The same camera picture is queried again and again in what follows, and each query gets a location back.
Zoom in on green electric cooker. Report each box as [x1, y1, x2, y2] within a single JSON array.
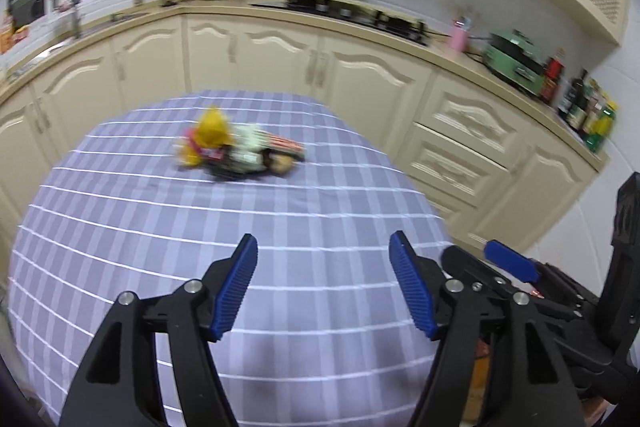
[[482, 29, 551, 94]]

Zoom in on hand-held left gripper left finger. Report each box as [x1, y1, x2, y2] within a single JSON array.
[[59, 234, 258, 427]]

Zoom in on black gas stove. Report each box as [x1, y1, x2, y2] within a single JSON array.
[[250, 0, 431, 46]]

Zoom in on dark wrapper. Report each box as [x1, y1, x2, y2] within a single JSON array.
[[207, 148, 271, 180]]

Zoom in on green yellow oil bottle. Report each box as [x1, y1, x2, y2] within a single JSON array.
[[587, 103, 618, 153]]

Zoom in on brown sauce bottle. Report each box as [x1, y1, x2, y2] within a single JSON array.
[[594, 89, 613, 128]]

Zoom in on brown nut shell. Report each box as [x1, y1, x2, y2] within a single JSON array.
[[267, 154, 297, 176]]

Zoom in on yellow wrapper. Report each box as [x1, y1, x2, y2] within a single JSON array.
[[192, 106, 237, 150]]

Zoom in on cream kitchen base cabinets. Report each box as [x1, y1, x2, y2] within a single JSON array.
[[0, 14, 608, 253]]

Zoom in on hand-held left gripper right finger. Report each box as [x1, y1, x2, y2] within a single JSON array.
[[389, 231, 586, 427]]

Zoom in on purple checked tablecloth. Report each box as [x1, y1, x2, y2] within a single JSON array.
[[7, 89, 453, 427]]

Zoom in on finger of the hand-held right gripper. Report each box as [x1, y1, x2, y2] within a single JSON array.
[[442, 246, 522, 296], [482, 241, 597, 309]]

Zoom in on red striped wrapper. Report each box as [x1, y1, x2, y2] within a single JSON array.
[[250, 127, 307, 158]]

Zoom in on orange printed bag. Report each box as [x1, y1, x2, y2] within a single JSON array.
[[464, 339, 494, 425]]

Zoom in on cream cabinet drawer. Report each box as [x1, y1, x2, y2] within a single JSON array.
[[416, 79, 532, 158], [402, 126, 512, 208], [425, 189, 473, 235]]

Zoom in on pink wrapper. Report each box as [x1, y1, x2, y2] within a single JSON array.
[[175, 129, 226, 168]]

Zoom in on pink utensil holder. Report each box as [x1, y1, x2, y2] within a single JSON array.
[[449, 14, 474, 53]]

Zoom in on red label sauce bottle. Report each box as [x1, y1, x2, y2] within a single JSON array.
[[540, 48, 565, 104]]

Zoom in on orange packet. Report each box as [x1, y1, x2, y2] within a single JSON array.
[[0, 14, 32, 54]]

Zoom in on steel sink faucet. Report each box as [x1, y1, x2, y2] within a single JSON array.
[[52, 0, 84, 39]]

